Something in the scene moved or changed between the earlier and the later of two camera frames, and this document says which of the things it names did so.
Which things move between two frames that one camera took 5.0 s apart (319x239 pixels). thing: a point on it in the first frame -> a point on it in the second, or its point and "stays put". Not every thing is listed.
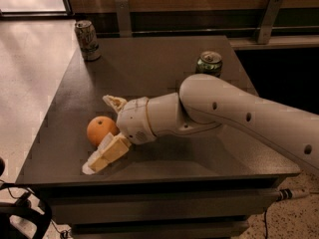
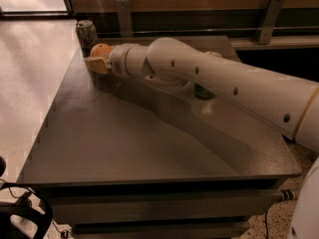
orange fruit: [100, 127] -> [100, 50]
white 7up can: [87, 40] stays put
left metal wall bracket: [123, 16] stays put
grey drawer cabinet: [206, 184] stays put
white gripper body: [134, 121] -> [117, 61]
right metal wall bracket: [269, 19] stays put
